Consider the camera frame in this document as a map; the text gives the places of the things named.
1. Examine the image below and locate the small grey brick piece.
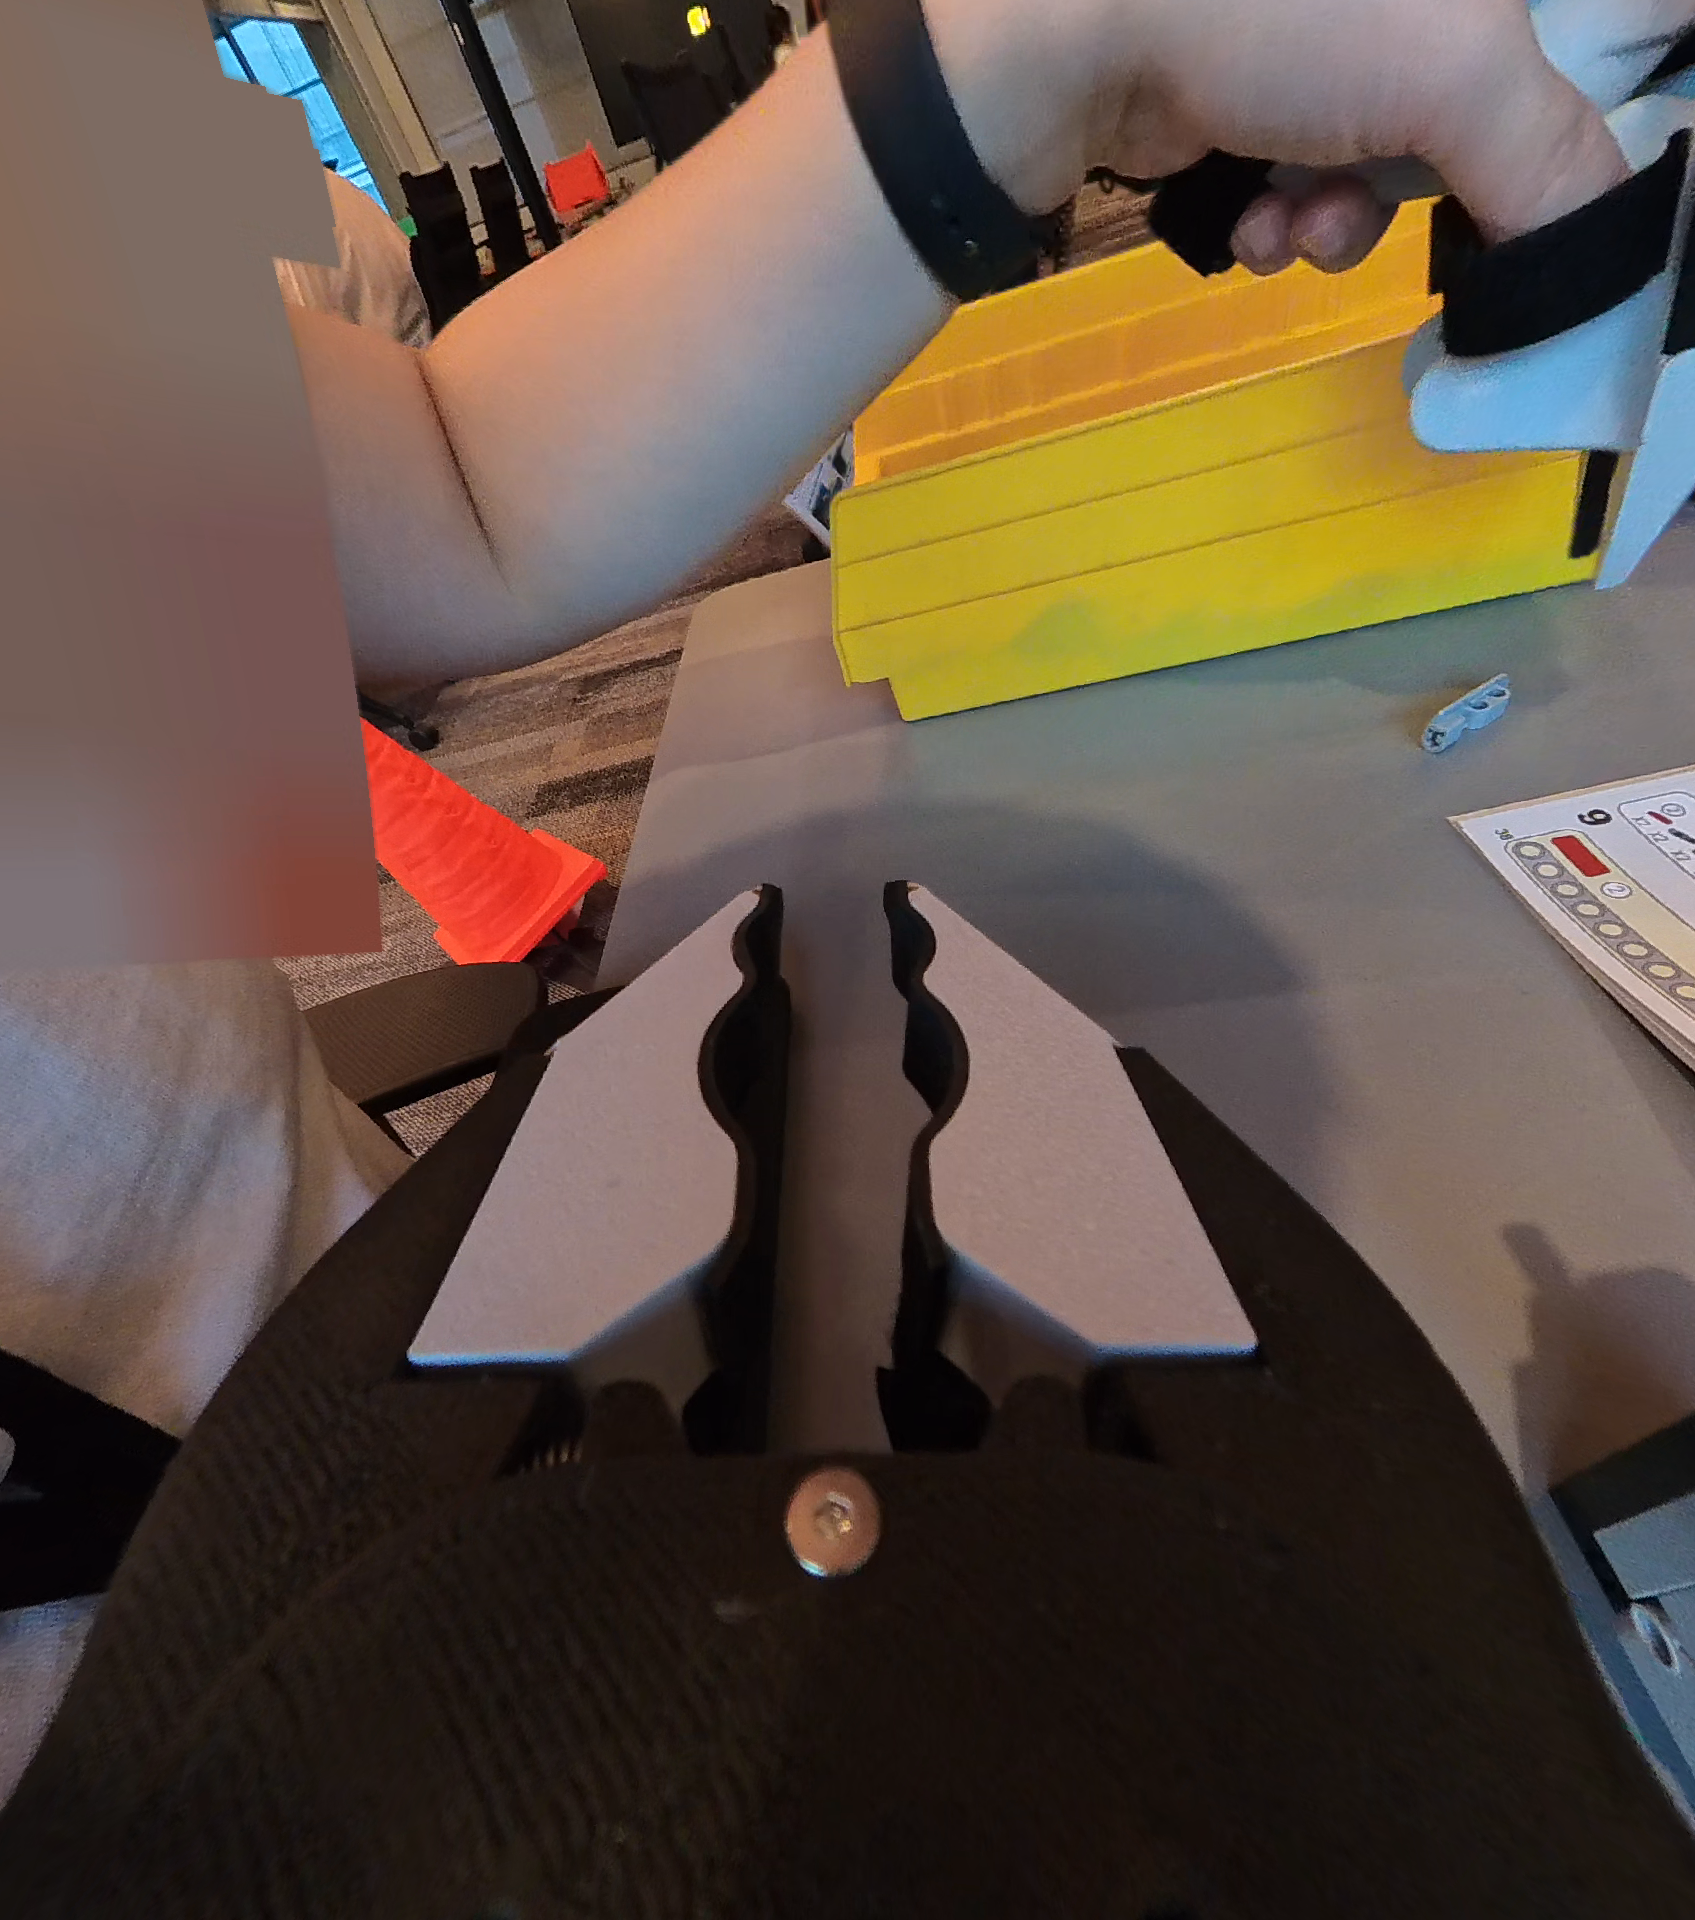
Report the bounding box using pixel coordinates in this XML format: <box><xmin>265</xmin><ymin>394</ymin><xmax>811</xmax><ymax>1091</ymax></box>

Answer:
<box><xmin>1419</xmin><ymin>674</ymin><xmax>1513</xmax><ymax>753</ymax></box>

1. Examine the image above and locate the yellow plastic bin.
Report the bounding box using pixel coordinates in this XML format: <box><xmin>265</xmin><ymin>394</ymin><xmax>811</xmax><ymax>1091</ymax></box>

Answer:
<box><xmin>829</xmin><ymin>193</ymin><xmax>1629</xmax><ymax>725</ymax></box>

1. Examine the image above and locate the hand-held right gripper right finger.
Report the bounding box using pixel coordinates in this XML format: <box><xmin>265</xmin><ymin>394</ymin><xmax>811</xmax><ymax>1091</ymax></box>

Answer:
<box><xmin>877</xmin><ymin>881</ymin><xmax>1257</xmax><ymax>1453</ymax></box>

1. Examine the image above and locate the person's beige shirt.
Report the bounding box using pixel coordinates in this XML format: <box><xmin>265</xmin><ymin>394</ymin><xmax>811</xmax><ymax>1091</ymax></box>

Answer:
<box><xmin>0</xmin><ymin>164</ymin><xmax>431</xmax><ymax>1920</ymax></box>

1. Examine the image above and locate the grey desk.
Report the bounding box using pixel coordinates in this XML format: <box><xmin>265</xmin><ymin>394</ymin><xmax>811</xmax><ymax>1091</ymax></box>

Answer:
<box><xmin>591</xmin><ymin>485</ymin><xmax>1695</xmax><ymax>1501</ymax></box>

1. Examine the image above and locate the printed instruction booklet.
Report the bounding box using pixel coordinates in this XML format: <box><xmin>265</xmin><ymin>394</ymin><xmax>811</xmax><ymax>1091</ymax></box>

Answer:
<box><xmin>1449</xmin><ymin>741</ymin><xmax>1695</xmax><ymax>1170</ymax></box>

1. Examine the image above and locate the person's left hand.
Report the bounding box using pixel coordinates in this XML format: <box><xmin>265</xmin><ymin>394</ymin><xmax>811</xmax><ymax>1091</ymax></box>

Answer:
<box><xmin>929</xmin><ymin>0</ymin><xmax>1631</xmax><ymax>279</ymax></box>

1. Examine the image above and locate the printed paper sheet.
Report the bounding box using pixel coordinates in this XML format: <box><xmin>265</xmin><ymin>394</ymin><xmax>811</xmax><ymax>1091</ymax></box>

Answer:
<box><xmin>783</xmin><ymin>432</ymin><xmax>861</xmax><ymax>530</ymax></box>

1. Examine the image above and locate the person's left forearm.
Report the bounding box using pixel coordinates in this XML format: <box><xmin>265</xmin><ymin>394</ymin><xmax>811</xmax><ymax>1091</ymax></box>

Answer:
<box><xmin>283</xmin><ymin>44</ymin><xmax>957</xmax><ymax>690</ymax></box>

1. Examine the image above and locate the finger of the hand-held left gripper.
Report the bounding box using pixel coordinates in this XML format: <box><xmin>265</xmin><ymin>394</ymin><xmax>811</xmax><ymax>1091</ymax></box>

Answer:
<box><xmin>1567</xmin><ymin>326</ymin><xmax>1695</xmax><ymax>590</ymax></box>

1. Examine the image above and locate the black wristband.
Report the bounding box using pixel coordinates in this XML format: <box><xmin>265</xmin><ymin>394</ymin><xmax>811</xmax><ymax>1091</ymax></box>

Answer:
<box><xmin>823</xmin><ymin>0</ymin><xmax>1061</xmax><ymax>302</ymax></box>

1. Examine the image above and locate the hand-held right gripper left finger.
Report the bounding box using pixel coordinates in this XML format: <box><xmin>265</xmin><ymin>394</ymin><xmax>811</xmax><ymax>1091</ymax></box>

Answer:
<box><xmin>407</xmin><ymin>881</ymin><xmax>793</xmax><ymax>1453</ymax></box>

